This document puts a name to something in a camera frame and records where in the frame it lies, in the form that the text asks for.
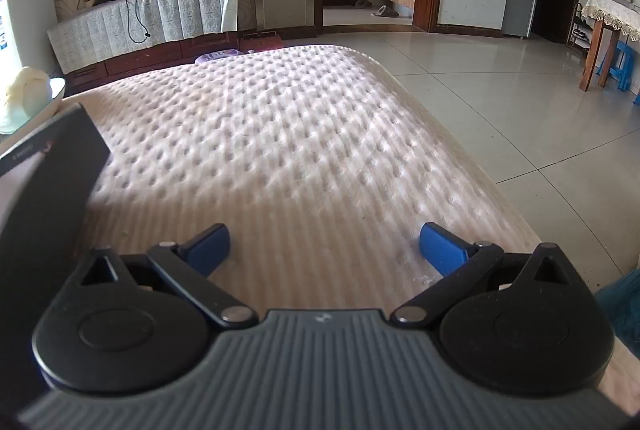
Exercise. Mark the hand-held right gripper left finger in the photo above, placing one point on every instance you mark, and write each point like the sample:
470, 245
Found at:
210, 246

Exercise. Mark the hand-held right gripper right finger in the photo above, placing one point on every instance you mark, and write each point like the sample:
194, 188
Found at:
440, 251

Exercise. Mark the grey cardboard box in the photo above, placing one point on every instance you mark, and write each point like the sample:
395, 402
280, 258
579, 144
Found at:
50, 210

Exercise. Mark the pale purple plastic tub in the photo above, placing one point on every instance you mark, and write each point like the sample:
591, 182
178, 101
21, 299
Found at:
220, 55

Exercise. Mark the teal clothing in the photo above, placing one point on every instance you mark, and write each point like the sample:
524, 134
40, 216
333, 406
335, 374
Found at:
622, 310

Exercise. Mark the dark wooden TV cabinet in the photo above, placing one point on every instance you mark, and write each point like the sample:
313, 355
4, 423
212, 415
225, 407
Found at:
150, 57

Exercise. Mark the light blue plate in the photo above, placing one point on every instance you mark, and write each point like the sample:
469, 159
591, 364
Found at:
56, 97

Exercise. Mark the patterned pale tablecloth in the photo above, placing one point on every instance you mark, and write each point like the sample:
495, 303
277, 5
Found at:
175, 10

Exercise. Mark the napa cabbage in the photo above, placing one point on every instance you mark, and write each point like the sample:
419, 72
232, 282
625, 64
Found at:
25, 92

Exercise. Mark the wooden side table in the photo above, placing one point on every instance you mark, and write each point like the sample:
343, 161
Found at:
592, 60

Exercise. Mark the light slippers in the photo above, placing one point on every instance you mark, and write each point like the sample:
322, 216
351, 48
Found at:
385, 11

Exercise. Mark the dark slippers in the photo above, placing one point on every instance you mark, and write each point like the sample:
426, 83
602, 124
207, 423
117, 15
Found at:
362, 3

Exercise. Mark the blue plastic stool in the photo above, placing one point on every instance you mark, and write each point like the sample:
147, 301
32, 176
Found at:
620, 60

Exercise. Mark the dark shoe rack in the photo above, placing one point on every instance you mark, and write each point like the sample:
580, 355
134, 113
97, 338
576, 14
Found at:
580, 27

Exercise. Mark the white chest freezer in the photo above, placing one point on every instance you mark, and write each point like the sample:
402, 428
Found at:
30, 25

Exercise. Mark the cream lace tablecloth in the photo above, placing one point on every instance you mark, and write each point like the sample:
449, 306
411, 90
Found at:
612, 10

